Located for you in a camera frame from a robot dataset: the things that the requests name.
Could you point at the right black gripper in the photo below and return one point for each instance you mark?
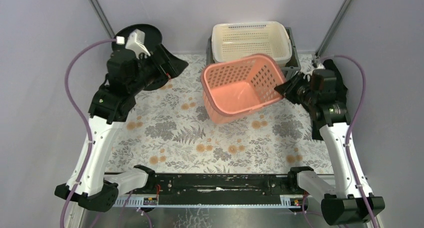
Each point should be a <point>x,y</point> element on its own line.
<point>287,89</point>

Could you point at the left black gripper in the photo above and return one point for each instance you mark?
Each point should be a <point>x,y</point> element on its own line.
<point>159,65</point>

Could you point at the pink perforated plastic basket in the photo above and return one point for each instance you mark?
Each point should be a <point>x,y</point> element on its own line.
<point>235,89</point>

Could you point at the large black cylindrical container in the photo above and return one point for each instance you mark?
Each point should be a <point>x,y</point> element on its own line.
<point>153,37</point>

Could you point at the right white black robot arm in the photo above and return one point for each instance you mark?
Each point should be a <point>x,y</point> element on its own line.
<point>351,200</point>

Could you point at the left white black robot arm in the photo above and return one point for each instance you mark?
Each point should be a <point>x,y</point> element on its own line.
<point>88,186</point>

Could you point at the grey plastic storage bin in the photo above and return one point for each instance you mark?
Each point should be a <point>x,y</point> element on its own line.
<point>289,69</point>

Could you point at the black crumpled cloth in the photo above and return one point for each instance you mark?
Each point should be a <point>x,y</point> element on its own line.
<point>336,113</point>

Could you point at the floral patterned table mat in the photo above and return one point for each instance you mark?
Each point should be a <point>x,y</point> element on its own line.
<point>170,131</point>

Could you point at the cream perforated plastic basket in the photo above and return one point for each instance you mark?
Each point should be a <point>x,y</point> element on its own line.
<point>232,41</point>

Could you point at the aluminium frame rail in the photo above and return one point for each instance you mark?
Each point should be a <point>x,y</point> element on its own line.
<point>225,200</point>

